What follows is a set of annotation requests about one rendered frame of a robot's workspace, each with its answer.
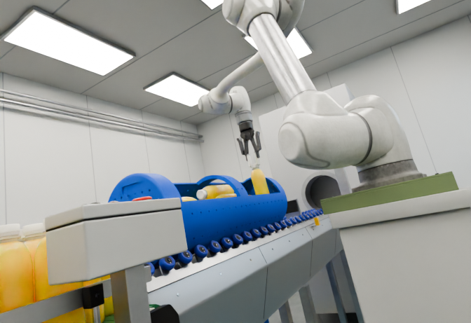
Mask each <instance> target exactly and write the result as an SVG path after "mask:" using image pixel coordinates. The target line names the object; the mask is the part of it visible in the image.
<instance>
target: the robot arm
mask: <svg viewBox="0 0 471 323"><path fill-rule="evenodd" d="M304 1H305V0H223V5H222V12H223V15H224V17H225V19H226V20H227V21H228V22H229V23H231V24H232V25H235V26H236V27H237V28H238V29H240V30H241V31H242V32H243V33H245V34H246V35H247V36H248V37H250V38H252V39H253V41H254V43H255V45H256V47H257V49H258V51H259V52H258V53H257V54H256V55H255V56H253V57H252V58H251V59H249V60H248V61H246V63H244V64H243V65H241V66H240V67H238V68H237V69H236V70H235V71H233V72H232V73H231V74H229V75H228V76H227V77H226V78H225V79H224V80H222V81H221V83H220V84H219V85H218V86H217V87H216V88H213V89H211V91H210V92H208V93H207V94H204V95H202V96H200V97H199V99H198V108H199V109H200V111H202V112H203V113H204V114H211V115H219V114H235V119H236V123H237V125H239V130H240V137H239V138H237V141H238V143H239V147H240V151H241V154H242V155H244V156H245V157H246V161H248V164H249V167H251V165H252V160H251V156H250V154H249V149H248V142H249V140H250V141H251V143H252V145H253V148H254V157H255V160H256V163H257V165H260V162H259V158H260V155H259V151H260V150H261V142H260V138H259V134H260V132H258V131H254V128H253V124H252V121H253V119H252V113H251V104H250V99H249V96H248V94H247V91H246V89H245V88H244V87H242V86H235V87H233V86H234V85H235V84H237V83H238V82H240V81H241V80H243V79H244V78H246V77H247V76H249V75H250V74H252V73H253V72H255V71H256V70H258V69H259V68H261V67H262V66H263V65H266V67H267V69H268V71H269V73H270V75H271V77H272V79H273V81H274V83H275V85H276V87H277V89H278V91H279V93H280V95H281V97H282V99H283V101H284V103H285V105H286V107H287V108H286V109H285V113H284V116H283V122H282V125H281V126H280V129H279V132H278V145H279V148H280V152H281V154H282V155H283V156H284V157H285V159H286V160H287V161H288V162H289V163H291V164H293V165H296V166H297V167H301V168H305V169H309V170H331V169H338V168H342V167H348V166H351V165H352V166H355V167H356V170H357V173H358V177H359V180H360V185H358V186H356V187H354V188H352V189H351V190H352V192H353V193H354V192H358V191H364V190H368V189H371V188H377V187H381V186H387V185H391V184H396V183H400V182H403V181H409V180H412V179H419V178H422V177H427V174H423V173H422V172H419V171H418V169H417V167H416V164H415V162H414V160H413V157H412V154H411V149H410V146H409V143H408V139H407V136H406V134H405V131H404V128H403V127H402V124H401V122H400V119H399V117H398V115H397V113H396V112H395V110H394V109H393V108H392V107H391V106H390V104H389V103H387V102H386V101H385V100H384V99H383V98H382V97H377V96H375V95H365V96H361V97H358V98H355V99H353V100H352V101H350V102H349V103H347V105H345V106H344V108H343V107H342V106H341V105H340V104H338V103H337V102H336V101H335V100H334V99H332V98H331V96H330V95H329V94H327V93H325V92H320V91H317V90H316V89H315V86H314V85H313V83H312V81H311V80H310V78H309V77H308V74H307V73H306V71H305V69H304V68H303V66H302V65H301V63H300V61H299V59H298V58H297V56H296V54H295V53H294V51H293V50H292V47H291V46H290V44H289V42H288V41H287V38H288V36H289V35H290V34H291V33H292V31H293V30H294V28H295V27H296V24H297V22H298V21H299V18H300V17H301V13H302V10H303V5H304ZM231 87H233V88H231ZM230 88H231V91H230V93H229V94H228V90H229V89H230ZM254 135H255V137H256V142H257V144H256V143H255V140H254ZM242 138H243V142H244V146H243V142H242Z"/></svg>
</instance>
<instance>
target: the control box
mask: <svg viewBox="0 0 471 323"><path fill-rule="evenodd" d="M45 229H46V232H47V233H46V249H47V263H48V284H49V285H50V286H52V285H58V284H69V283H75V282H85V281H91V280H94V279H97V278H100V277H104V276H106V275H110V274H113V273H117V272H120V271H122V270H127V269H129V268H133V267H136V266H140V265H142V264H145V263H149V262H152V261H156V260H159V259H163V258H165V257H168V256H172V255H175V254H178V253H182V252H185V251H187V249H188V248H187V243H186V235H185V230H184V222H183V217H182V211H181V203H180V198H167V199H157V200H138V201H129V202H111V203H100V204H91V205H87V204H84V205H81V206H78V207H75V208H72V209H68V210H66V211H63V212H60V213H57V214H54V215H50V216H49V217H46V218H45Z"/></svg>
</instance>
